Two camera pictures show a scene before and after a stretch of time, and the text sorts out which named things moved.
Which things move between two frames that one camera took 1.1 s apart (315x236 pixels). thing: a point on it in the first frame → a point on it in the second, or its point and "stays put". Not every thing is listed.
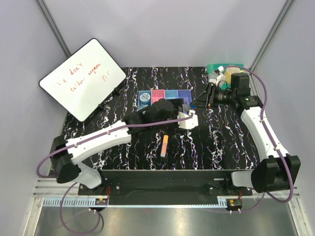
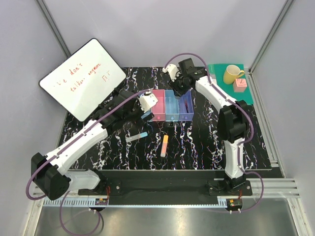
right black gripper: (206, 99) → (177, 92)
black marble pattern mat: (222, 140) stays put
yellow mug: (229, 72) stays put
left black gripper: (178, 104) → (145, 118)
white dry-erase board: (83, 79) stays put
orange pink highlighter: (164, 145) stays put
